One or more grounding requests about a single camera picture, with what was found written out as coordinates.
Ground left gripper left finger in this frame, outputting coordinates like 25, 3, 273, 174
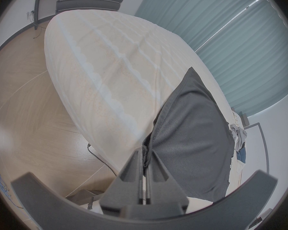
101, 148, 144, 207

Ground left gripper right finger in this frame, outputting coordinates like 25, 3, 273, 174
144, 150, 189, 211

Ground black T-shirt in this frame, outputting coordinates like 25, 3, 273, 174
142, 67, 236, 202

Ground bed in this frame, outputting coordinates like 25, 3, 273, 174
44, 9, 270, 215

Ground grey garment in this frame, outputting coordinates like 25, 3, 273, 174
229, 123, 248, 150

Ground white printed pillow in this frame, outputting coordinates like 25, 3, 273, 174
232, 112, 242, 126

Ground grey bedside table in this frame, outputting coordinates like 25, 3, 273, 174
240, 111, 250, 126

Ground blue-green curtain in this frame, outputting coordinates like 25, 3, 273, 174
134, 0, 264, 52
194, 0, 288, 116

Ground black cable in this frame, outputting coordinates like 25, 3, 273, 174
87, 143, 117, 177

